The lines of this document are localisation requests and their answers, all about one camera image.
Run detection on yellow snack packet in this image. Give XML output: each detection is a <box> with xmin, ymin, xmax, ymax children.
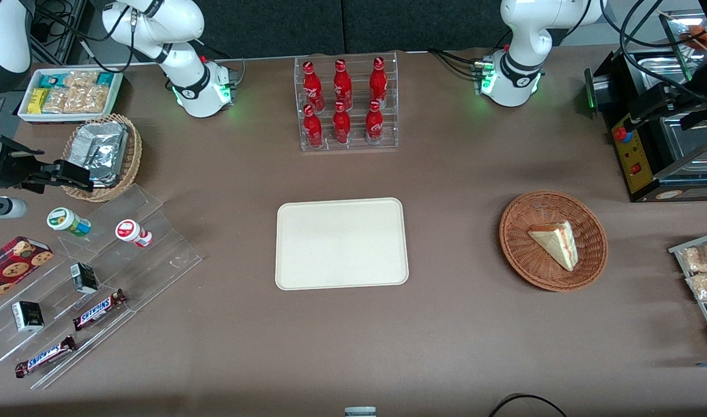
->
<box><xmin>27</xmin><ymin>87</ymin><xmax>51</xmax><ymax>115</ymax></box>

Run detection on clear acrylic bottle rack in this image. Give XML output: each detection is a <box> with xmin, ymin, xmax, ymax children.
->
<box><xmin>294</xmin><ymin>51</ymin><xmax>400</xmax><ymax>153</ymax></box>

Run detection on light tan wicker basket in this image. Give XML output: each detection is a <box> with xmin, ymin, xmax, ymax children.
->
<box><xmin>60</xmin><ymin>113</ymin><xmax>143</xmax><ymax>203</ymax></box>

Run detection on red lid white cup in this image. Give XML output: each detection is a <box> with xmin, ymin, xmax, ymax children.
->
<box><xmin>115</xmin><ymin>218</ymin><xmax>153</xmax><ymax>249</ymax></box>

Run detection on cream rectangular tray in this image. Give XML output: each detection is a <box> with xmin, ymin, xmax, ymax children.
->
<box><xmin>274</xmin><ymin>197</ymin><xmax>410</xmax><ymax>291</ymax></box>

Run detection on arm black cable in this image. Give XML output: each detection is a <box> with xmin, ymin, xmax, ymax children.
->
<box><xmin>34</xmin><ymin>0</ymin><xmax>160</xmax><ymax>74</ymax></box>
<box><xmin>599</xmin><ymin>0</ymin><xmax>707</xmax><ymax>106</ymax></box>

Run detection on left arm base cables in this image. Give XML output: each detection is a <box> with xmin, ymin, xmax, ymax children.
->
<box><xmin>427</xmin><ymin>48</ymin><xmax>488</xmax><ymax>80</ymax></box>

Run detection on clear nut snack packet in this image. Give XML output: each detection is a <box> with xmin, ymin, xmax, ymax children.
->
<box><xmin>42</xmin><ymin>87</ymin><xmax>76</xmax><ymax>114</ymax></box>
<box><xmin>69</xmin><ymin>85</ymin><xmax>110</xmax><ymax>114</ymax></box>
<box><xmin>63</xmin><ymin>70</ymin><xmax>100</xmax><ymax>89</ymax></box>

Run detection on red cola bottle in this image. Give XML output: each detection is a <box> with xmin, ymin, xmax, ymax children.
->
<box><xmin>333</xmin><ymin>58</ymin><xmax>354</xmax><ymax>111</ymax></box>
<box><xmin>365</xmin><ymin>100</ymin><xmax>385</xmax><ymax>145</ymax></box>
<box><xmin>332</xmin><ymin>101</ymin><xmax>352</xmax><ymax>145</ymax></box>
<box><xmin>303</xmin><ymin>104</ymin><xmax>324</xmax><ymax>149</ymax></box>
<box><xmin>369</xmin><ymin>56</ymin><xmax>389</xmax><ymax>108</ymax></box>
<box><xmin>302</xmin><ymin>60</ymin><xmax>325</xmax><ymax>112</ymax></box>

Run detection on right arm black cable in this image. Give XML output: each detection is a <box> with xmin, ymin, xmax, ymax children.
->
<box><xmin>34</xmin><ymin>0</ymin><xmax>160</xmax><ymax>74</ymax></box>

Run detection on silver foil packet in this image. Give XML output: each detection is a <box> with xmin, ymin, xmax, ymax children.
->
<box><xmin>69</xmin><ymin>121</ymin><xmax>129</xmax><ymax>188</ymax></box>

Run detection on white rectangular snack tray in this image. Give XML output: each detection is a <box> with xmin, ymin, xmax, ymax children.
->
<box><xmin>17</xmin><ymin>66</ymin><xmax>124</xmax><ymax>124</ymax></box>

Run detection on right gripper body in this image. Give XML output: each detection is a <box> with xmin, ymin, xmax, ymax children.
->
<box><xmin>0</xmin><ymin>125</ymin><xmax>46</xmax><ymax>189</ymax></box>

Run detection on black machine with yellow panel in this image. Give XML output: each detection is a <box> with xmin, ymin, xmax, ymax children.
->
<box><xmin>583</xmin><ymin>12</ymin><xmax>707</xmax><ymax>204</ymax></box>

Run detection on clear acrylic stepped display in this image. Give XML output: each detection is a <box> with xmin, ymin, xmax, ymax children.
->
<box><xmin>0</xmin><ymin>184</ymin><xmax>203</xmax><ymax>390</ymax></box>

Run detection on black floor cable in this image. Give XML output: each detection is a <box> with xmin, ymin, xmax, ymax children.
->
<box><xmin>488</xmin><ymin>393</ymin><xmax>569</xmax><ymax>417</ymax></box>

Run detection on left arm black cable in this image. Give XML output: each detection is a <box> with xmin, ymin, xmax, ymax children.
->
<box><xmin>599</xmin><ymin>0</ymin><xmax>707</xmax><ymax>106</ymax></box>

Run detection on green lid white cup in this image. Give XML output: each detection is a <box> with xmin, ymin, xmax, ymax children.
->
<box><xmin>46</xmin><ymin>207</ymin><xmax>92</xmax><ymax>239</ymax></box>

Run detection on black metal frame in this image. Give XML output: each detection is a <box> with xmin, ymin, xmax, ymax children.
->
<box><xmin>31</xmin><ymin>0</ymin><xmax>91</xmax><ymax>65</ymax></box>

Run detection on small black carton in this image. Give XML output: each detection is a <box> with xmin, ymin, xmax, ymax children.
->
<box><xmin>11</xmin><ymin>300</ymin><xmax>45</xmax><ymax>333</ymax></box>
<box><xmin>70</xmin><ymin>262</ymin><xmax>100</xmax><ymax>295</ymax></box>

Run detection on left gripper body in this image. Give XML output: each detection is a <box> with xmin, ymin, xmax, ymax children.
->
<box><xmin>672</xmin><ymin>53</ymin><xmax>707</xmax><ymax>114</ymax></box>

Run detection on triangular sandwich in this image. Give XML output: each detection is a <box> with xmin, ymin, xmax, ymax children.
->
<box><xmin>527</xmin><ymin>220</ymin><xmax>580</xmax><ymax>272</ymax></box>

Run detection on red plaid cookie box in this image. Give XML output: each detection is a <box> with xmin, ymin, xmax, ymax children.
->
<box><xmin>0</xmin><ymin>235</ymin><xmax>54</xmax><ymax>308</ymax></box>

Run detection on grey tray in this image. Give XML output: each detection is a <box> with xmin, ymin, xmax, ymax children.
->
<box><xmin>668</xmin><ymin>230</ymin><xmax>707</xmax><ymax>354</ymax></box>

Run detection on brown round wicker basket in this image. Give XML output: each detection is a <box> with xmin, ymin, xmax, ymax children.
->
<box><xmin>499</xmin><ymin>190</ymin><xmax>609</xmax><ymax>292</ymax></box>

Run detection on brown snickers bar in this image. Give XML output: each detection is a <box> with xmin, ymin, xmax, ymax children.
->
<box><xmin>72</xmin><ymin>288</ymin><xmax>127</xmax><ymax>332</ymax></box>
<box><xmin>14</xmin><ymin>335</ymin><xmax>78</xmax><ymax>379</ymax></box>

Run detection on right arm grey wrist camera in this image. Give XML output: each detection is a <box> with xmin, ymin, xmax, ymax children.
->
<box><xmin>0</xmin><ymin>196</ymin><xmax>28</xmax><ymax>220</ymax></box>

